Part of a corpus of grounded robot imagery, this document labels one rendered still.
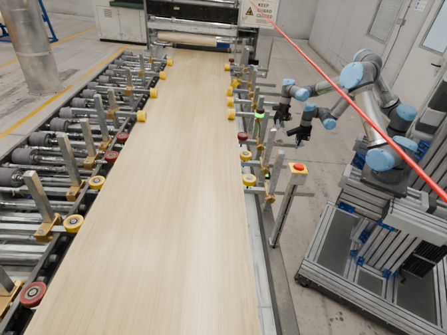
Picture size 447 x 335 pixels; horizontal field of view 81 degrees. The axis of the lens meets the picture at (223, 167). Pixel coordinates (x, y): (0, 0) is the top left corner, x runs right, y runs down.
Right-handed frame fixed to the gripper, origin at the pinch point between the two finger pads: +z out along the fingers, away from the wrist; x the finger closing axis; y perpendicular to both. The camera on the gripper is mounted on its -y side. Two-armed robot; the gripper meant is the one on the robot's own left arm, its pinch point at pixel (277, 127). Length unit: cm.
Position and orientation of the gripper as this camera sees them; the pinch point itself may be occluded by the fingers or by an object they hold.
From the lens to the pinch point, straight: 193.8
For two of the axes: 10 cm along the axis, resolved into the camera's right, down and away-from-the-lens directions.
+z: -0.7, 8.2, 5.7
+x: 9.3, -1.6, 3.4
